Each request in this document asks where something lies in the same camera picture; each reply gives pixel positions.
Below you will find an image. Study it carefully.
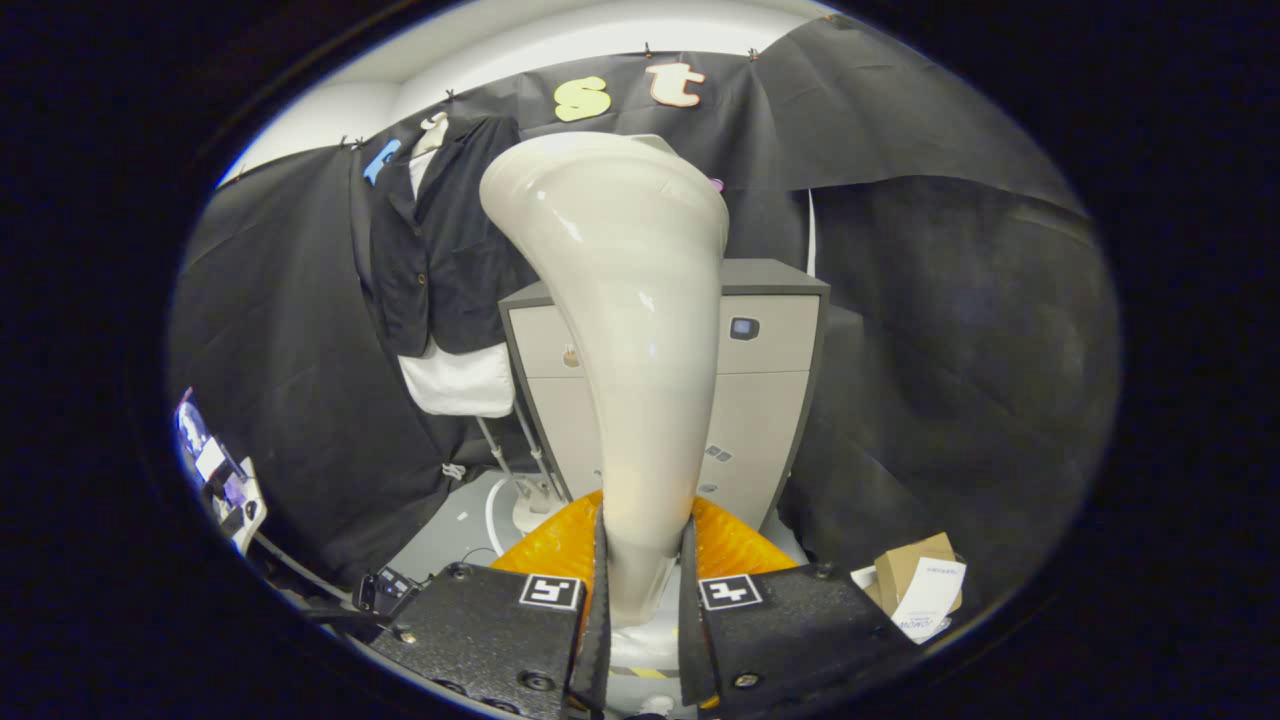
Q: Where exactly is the white garment steamer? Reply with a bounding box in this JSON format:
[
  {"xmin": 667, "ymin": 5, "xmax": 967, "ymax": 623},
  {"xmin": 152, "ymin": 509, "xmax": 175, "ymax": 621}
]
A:
[{"xmin": 479, "ymin": 132, "xmax": 731, "ymax": 671}]

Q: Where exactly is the grey cabinet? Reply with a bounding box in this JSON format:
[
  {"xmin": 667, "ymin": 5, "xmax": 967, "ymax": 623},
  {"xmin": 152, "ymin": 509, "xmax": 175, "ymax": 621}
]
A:
[{"xmin": 498, "ymin": 258, "xmax": 831, "ymax": 531}]

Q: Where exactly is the black backdrop cloth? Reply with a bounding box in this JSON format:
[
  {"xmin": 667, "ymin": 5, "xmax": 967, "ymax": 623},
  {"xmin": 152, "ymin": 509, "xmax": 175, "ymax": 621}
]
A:
[{"xmin": 168, "ymin": 15, "xmax": 1121, "ymax": 601}]

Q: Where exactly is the white paper sheet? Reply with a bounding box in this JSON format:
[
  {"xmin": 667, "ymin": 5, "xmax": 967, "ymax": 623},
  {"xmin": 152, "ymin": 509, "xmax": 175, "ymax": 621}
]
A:
[{"xmin": 890, "ymin": 557, "xmax": 968, "ymax": 644}]

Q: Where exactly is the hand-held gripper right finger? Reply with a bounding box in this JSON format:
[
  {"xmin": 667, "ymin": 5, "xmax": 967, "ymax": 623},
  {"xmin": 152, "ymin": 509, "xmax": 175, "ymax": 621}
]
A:
[{"xmin": 680, "ymin": 492, "xmax": 916, "ymax": 716}]

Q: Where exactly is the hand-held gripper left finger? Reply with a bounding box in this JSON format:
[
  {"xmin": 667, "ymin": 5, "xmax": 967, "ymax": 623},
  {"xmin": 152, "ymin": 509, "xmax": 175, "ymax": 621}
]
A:
[{"xmin": 368, "ymin": 490, "xmax": 613, "ymax": 719}]

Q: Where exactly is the brown cardboard box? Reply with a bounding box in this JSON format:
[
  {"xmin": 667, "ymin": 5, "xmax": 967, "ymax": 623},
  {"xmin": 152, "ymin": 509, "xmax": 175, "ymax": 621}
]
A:
[{"xmin": 873, "ymin": 532, "xmax": 964, "ymax": 616}]

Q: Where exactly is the black suit jacket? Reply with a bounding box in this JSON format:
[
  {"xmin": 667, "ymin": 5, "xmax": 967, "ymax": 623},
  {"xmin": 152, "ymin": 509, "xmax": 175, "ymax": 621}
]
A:
[{"xmin": 365, "ymin": 115, "xmax": 536, "ymax": 359}]

